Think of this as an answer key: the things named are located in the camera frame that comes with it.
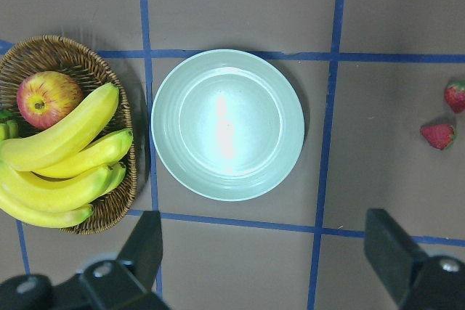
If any yellow banana lower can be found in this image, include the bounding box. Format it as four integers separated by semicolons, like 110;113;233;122
1;162;113;213

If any yellow banana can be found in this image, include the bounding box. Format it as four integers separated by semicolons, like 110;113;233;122
1;162;113;213
33;128;134;179
1;83;119;171
1;188;94;228

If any yellow banana top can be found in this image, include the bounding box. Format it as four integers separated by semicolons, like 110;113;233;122
1;83;119;171

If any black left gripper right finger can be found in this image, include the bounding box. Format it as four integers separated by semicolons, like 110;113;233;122
364;208;464;310

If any yellow banana middle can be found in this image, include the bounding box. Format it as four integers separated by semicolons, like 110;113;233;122
33;128;134;179

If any red yellow apple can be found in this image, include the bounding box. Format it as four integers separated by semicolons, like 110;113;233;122
16;71;84;130

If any yellow banana bottom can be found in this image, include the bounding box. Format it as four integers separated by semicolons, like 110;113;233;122
1;188;94;228

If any brown wicker basket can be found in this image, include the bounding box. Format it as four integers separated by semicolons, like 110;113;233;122
1;35;138;234

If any red strawberry picked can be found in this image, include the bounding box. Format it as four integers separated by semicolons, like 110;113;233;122
420;123;456;150
444;81;465;114

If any pale green round plate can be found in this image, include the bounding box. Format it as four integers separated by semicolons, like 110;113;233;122
151;49;305;202

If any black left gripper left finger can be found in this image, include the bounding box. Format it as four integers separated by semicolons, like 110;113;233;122
1;211;169;309

